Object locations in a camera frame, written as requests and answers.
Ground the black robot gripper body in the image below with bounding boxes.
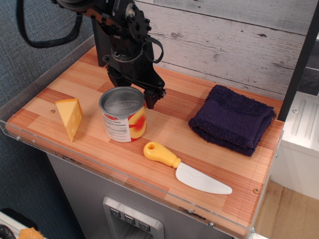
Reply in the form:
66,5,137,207
102,47,167,99

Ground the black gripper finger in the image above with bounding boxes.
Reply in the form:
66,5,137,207
144,88,163,110
107,68,130,87

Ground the toy tin can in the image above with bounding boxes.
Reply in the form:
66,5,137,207
99,87,147,142

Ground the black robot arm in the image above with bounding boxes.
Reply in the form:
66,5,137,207
55,0,166,109

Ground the yellow toy cheese wedge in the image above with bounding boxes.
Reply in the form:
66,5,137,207
55,98,83,142

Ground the folded dark blue towel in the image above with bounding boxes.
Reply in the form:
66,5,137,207
188,85,275,156

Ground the clear acrylic table guard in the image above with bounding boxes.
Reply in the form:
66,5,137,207
3,39,284,239

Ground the silver dispenser button panel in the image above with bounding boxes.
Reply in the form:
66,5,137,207
103,196,164,239

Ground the silver toy fridge cabinet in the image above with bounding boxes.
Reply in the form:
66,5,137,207
48,154,230,239

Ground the white toy sink unit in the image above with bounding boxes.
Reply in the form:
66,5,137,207
270,92,319,199

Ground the orange object bottom left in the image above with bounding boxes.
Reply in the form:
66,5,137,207
18,228,45,239

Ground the black vertical post left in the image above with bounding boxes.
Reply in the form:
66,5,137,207
92,20,111,67

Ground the black vertical post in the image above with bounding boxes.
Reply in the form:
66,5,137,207
277,1,319,122
92,20,111,67

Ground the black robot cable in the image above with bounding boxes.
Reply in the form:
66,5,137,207
15,0,165,64

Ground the yellow handled toy knife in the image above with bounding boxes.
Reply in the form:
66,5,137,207
144,141,232,195

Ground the black vertical post right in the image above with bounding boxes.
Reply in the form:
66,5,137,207
277,1,319,122

